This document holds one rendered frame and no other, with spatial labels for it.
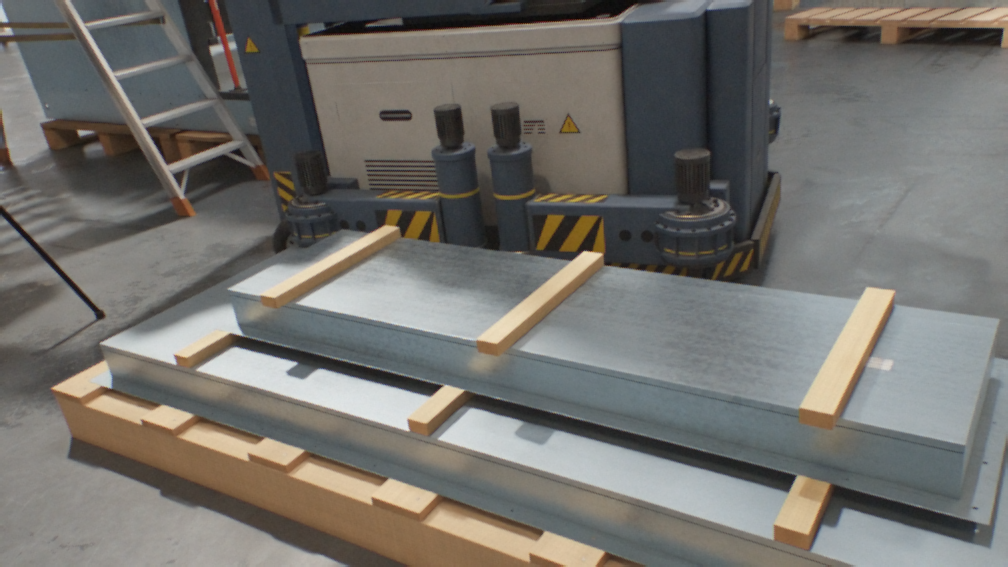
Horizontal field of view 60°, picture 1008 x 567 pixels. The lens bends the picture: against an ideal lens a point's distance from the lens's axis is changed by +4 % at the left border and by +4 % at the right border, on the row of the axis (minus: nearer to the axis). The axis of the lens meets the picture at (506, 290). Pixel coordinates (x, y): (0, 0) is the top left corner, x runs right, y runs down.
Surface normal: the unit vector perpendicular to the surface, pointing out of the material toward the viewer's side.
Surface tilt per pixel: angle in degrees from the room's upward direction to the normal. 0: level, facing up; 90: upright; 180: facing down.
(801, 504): 0
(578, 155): 90
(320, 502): 90
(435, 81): 90
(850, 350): 0
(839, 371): 0
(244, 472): 90
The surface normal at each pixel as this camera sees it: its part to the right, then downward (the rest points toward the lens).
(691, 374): -0.11, -0.90
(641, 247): -0.37, 0.43
